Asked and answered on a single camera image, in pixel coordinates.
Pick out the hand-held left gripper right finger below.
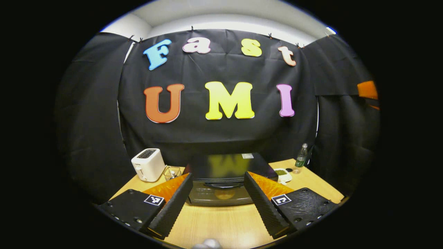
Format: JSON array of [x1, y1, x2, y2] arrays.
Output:
[[244, 171, 340, 239]]

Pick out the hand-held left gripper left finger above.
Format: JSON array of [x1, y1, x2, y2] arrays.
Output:
[[98, 173, 193, 240]]

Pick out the black electric oven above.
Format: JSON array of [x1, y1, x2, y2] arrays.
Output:
[[183, 153, 279, 207]]

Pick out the white divided seasoning dish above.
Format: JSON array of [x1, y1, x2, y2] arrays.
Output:
[[273, 168, 293, 183]]

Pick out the white toaster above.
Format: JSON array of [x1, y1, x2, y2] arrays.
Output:
[[131, 148, 166, 183]]

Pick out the clear plastic water bottle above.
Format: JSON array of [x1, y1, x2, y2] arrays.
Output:
[[294, 143, 308, 174]]

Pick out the small wire basket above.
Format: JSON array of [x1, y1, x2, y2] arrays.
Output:
[[163, 166, 183, 182]]

